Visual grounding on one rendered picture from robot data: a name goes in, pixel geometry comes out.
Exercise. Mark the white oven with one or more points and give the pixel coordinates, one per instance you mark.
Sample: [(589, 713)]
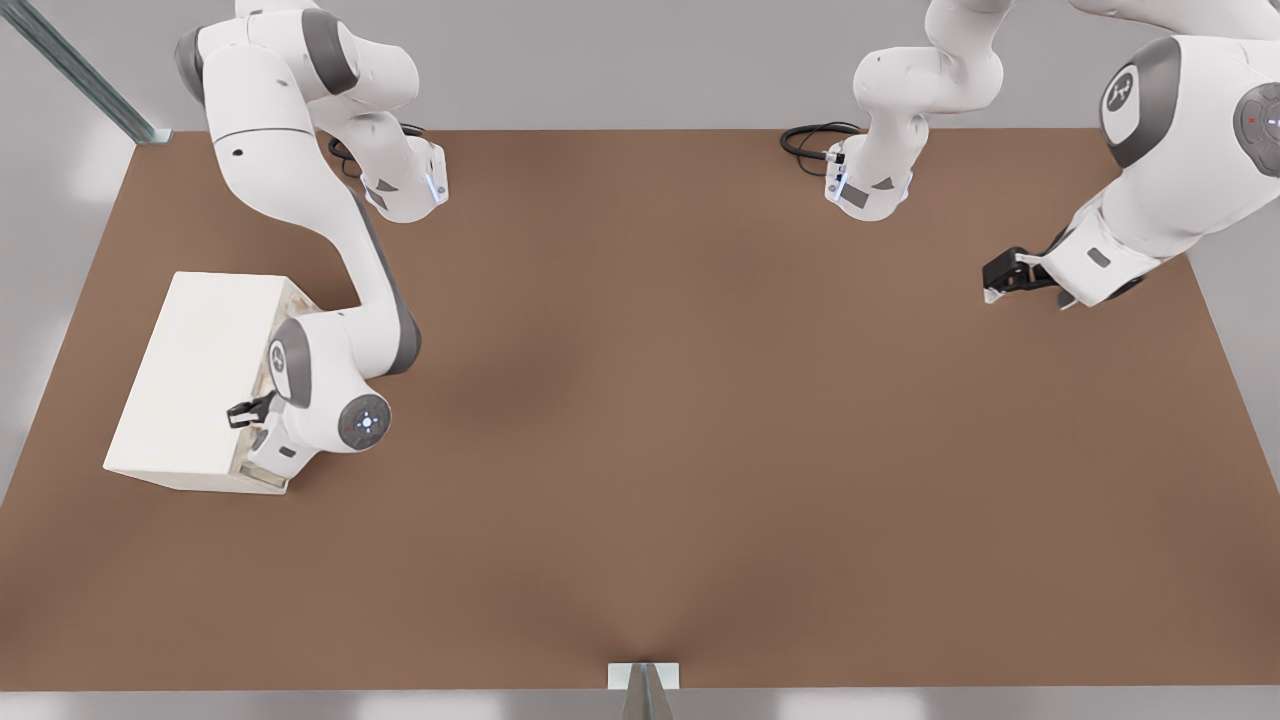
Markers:
[(195, 375)]

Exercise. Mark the silver frame post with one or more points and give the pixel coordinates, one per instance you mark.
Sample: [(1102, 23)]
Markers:
[(75, 65), (643, 690)]

